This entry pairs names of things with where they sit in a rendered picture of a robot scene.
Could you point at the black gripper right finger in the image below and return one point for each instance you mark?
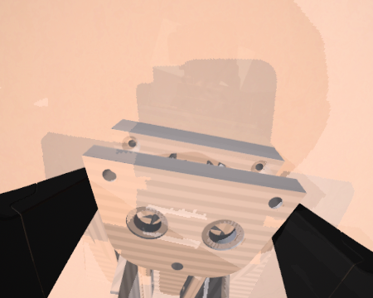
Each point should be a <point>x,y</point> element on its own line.
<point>317,260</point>

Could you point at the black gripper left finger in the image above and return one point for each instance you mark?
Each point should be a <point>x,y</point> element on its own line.
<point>40,227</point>

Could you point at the tan housing plate with two holes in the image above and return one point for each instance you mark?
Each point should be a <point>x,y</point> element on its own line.
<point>189,198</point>

